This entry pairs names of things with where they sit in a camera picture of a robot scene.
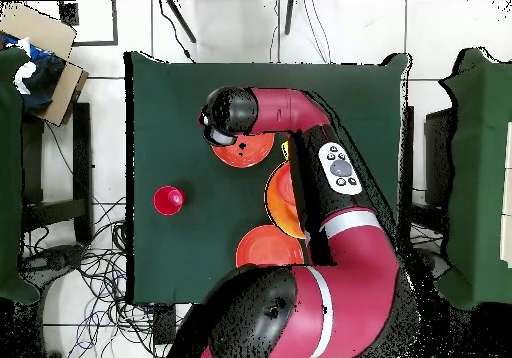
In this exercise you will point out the wide red-orange bowl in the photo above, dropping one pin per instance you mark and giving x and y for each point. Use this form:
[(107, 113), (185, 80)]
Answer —
[(252, 154), (264, 250)]

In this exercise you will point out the large orange bowl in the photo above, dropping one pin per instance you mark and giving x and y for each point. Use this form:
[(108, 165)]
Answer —
[(276, 214)]

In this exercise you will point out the yellow cup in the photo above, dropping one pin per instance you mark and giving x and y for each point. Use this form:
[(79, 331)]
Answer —
[(284, 150)]

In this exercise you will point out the red cup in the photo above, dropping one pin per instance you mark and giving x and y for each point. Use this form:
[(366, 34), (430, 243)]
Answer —
[(168, 201)]

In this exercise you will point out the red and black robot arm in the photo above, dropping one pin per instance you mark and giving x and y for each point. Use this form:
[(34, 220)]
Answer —
[(352, 274)]

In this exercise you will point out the dark green tablecloth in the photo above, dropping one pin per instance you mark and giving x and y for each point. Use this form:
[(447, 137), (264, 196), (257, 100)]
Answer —
[(172, 94)]

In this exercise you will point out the black power strip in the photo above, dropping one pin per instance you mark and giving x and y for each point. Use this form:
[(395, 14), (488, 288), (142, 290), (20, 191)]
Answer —
[(164, 326)]

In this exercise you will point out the black tripod leg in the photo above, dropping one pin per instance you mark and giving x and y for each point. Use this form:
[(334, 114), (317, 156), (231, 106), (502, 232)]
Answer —
[(182, 22), (288, 18)]

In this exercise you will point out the black chair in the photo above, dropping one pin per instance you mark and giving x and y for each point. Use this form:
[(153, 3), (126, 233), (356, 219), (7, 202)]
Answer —
[(438, 154)]

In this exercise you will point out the green cloth side table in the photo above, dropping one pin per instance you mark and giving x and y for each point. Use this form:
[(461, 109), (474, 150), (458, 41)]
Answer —
[(10, 174), (480, 154)]

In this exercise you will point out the blue and white cloth bundle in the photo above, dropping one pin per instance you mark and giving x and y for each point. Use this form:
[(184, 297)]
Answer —
[(40, 78)]

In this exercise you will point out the cardboard box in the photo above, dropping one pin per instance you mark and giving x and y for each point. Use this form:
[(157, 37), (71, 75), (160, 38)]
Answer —
[(40, 26)]

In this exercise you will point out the black pedestal leg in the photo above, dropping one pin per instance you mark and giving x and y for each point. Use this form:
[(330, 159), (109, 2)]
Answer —
[(52, 260)]

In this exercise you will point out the black metal frame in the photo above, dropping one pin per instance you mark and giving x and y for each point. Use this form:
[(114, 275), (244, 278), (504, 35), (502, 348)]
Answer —
[(68, 14)]

